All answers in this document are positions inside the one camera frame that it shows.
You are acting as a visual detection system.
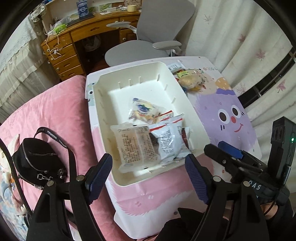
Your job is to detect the person's black garment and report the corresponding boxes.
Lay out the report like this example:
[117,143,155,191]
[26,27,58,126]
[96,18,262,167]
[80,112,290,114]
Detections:
[163,207,232,241]

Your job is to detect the white charging cable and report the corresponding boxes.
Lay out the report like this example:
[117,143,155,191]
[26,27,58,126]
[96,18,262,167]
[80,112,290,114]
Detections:
[44,32,63,61]

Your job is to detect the white floral curtain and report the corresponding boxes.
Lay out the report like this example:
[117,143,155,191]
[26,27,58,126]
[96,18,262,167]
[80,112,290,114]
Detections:
[185,0,296,130]

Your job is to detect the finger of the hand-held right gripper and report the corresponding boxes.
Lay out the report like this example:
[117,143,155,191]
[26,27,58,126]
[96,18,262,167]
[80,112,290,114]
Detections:
[218,141,269,173]
[204,144,262,182]

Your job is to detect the bread bun clear packet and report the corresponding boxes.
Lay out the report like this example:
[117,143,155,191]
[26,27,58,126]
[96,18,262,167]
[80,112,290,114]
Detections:
[179,70,206,92]

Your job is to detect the black bin bag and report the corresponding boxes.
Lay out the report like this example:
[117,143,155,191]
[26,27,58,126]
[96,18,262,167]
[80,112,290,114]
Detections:
[83,37,101,51]

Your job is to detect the grey office chair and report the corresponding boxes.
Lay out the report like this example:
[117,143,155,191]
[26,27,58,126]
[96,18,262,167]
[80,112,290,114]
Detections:
[105,0,196,67]

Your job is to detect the wooden desk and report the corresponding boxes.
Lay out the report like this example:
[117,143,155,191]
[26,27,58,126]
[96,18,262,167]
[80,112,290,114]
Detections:
[41,9,141,80]

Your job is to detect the white printed packet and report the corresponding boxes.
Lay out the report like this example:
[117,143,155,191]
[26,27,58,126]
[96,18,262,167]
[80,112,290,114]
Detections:
[168,60,184,72]

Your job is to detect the large clear printed bread packet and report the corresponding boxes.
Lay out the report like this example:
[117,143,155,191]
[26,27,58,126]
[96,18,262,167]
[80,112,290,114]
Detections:
[110,122,160,173]

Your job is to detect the black handbag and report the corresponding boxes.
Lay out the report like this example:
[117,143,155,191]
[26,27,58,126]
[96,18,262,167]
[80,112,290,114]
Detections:
[12,126,75,190]

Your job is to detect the person's right forearm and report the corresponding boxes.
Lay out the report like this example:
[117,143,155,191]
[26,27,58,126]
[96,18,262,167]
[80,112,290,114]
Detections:
[261,200,294,241]

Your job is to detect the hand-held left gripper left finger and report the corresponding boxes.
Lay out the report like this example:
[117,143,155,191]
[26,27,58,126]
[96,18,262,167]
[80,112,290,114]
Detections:
[26,153,113,241]

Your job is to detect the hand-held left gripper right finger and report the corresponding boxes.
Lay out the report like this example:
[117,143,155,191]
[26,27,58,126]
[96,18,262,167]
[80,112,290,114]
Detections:
[185,154,270,241]

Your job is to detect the dark window frame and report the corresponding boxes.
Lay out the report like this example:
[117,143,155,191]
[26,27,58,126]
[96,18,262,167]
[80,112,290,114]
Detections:
[240,47,296,109]

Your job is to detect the clear plastic bag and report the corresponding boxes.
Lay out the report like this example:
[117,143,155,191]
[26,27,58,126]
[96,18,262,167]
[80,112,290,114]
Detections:
[52,17,73,29]

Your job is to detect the white plastic storage box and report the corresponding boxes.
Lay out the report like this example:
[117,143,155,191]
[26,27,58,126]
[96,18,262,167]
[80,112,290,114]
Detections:
[87,61,211,187]

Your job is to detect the pink blanket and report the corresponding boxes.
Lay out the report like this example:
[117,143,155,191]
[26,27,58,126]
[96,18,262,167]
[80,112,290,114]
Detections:
[0,75,121,241]

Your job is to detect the blue gift bag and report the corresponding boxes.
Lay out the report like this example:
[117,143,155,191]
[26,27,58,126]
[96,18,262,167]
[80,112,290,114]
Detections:
[76,0,89,18]

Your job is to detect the cartoon printed quilt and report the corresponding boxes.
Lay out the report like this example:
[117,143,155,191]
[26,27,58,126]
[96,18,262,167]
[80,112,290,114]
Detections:
[0,134,30,232]

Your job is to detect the small red white packet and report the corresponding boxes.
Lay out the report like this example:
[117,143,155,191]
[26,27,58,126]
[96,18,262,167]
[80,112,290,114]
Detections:
[153,110,174,122]

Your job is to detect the white snack packet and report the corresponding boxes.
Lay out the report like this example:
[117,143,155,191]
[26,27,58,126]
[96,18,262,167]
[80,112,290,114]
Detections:
[158,123,193,161]
[150,117,184,137]

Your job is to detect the floral fabric bag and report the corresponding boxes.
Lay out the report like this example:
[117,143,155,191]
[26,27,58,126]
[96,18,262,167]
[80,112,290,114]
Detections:
[30,3,47,22]

